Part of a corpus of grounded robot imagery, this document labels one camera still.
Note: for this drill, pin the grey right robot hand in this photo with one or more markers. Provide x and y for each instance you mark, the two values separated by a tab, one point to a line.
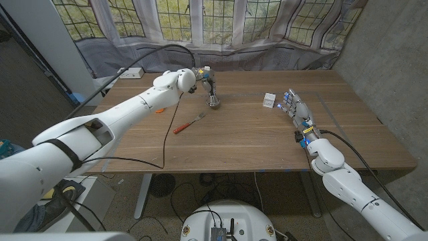
302	110

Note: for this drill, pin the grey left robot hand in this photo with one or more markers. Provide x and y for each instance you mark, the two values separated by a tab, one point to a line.
207	78

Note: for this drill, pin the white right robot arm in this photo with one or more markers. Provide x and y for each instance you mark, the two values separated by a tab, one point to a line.
354	190

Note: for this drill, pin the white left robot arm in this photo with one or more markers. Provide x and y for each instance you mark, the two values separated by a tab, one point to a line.
117	114

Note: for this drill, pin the white block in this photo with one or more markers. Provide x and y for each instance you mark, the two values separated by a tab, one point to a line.
269	99

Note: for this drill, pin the small orange cup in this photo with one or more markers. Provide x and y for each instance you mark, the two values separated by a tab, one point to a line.
160	110

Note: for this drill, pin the printed window backdrop cloth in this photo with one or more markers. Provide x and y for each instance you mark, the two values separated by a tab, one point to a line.
234	57

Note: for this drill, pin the white power socket box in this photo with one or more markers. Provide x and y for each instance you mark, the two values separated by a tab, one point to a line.
133	73

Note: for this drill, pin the grey table leg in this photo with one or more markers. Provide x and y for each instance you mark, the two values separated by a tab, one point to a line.
309	194

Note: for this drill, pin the round black floor device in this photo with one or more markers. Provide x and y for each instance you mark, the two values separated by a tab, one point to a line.
162	184

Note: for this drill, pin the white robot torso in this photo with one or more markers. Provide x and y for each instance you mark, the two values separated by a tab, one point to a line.
230	214

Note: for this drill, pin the white table leg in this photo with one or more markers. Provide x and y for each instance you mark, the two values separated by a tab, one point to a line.
143	194

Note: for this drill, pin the black antenna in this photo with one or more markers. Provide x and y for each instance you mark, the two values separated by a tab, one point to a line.
232	226

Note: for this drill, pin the grey electronics box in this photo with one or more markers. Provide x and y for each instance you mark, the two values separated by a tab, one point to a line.
218	234

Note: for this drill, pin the white pedal platform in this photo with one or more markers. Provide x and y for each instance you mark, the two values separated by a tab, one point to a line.
97	201

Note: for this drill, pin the yellow black foot pedal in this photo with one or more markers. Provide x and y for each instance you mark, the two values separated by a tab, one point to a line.
77	187

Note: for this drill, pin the dark grey door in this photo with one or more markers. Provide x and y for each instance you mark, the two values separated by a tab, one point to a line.
26	100

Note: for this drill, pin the white robot body edge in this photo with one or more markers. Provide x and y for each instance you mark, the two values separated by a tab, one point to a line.
67	236

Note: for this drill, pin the blue seat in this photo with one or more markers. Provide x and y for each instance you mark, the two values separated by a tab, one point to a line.
6	149

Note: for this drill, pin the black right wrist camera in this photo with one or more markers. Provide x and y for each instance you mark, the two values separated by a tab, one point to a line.
299	140

